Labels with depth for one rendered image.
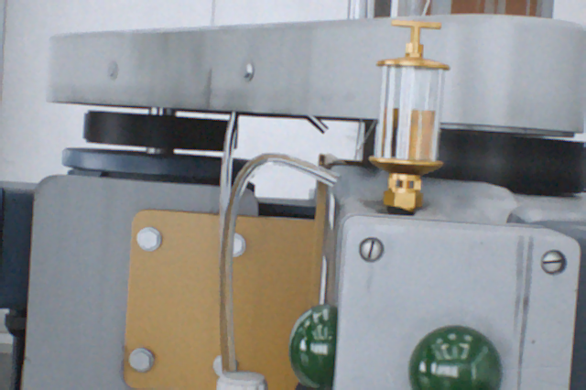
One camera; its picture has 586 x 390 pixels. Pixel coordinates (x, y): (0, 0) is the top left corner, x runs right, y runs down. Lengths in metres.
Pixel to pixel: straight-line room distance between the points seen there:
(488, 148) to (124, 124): 0.39
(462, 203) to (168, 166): 0.41
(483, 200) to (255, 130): 5.13
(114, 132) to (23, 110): 4.88
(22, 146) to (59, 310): 4.92
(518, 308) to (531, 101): 0.18
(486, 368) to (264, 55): 0.33
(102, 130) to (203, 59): 0.18
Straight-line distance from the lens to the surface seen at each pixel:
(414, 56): 0.45
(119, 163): 0.84
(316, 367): 0.38
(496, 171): 0.53
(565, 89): 0.55
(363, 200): 0.45
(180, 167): 0.84
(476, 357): 0.36
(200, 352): 0.81
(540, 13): 0.93
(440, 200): 0.46
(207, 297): 0.80
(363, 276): 0.37
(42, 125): 5.72
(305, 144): 5.58
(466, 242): 0.37
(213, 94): 0.69
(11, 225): 0.84
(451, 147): 0.54
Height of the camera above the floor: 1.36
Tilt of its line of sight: 3 degrees down
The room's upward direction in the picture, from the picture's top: 4 degrees clockwise
